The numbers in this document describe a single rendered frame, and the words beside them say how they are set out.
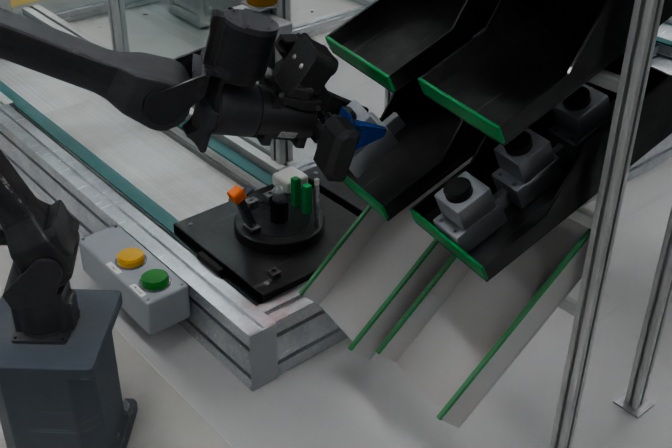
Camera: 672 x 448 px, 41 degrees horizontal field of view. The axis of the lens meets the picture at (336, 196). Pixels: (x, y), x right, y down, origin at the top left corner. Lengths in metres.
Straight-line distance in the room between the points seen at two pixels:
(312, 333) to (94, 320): 0.34
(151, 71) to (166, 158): 0.82
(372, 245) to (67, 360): 0.42
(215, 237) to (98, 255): 0.18
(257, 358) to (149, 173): 0.55
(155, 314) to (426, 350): 0.41
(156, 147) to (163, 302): 0.53
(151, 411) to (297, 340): 0.22
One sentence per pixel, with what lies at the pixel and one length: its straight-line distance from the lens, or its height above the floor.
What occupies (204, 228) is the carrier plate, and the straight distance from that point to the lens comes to 1.42.
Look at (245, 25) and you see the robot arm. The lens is 0.90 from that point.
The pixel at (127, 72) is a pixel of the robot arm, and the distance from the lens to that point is 0.92.
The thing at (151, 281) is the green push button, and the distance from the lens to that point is 1.32.
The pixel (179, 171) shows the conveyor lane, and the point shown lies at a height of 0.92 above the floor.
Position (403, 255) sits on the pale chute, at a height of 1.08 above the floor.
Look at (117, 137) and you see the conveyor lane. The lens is 1.83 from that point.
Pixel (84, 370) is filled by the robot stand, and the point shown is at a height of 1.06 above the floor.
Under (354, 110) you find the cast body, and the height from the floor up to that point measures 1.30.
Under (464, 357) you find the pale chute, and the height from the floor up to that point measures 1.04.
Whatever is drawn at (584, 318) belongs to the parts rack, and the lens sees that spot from 1.06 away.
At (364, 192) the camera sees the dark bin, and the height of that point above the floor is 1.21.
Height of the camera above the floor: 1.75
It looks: 31 degrees down
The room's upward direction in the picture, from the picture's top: 1 degrees clockwise
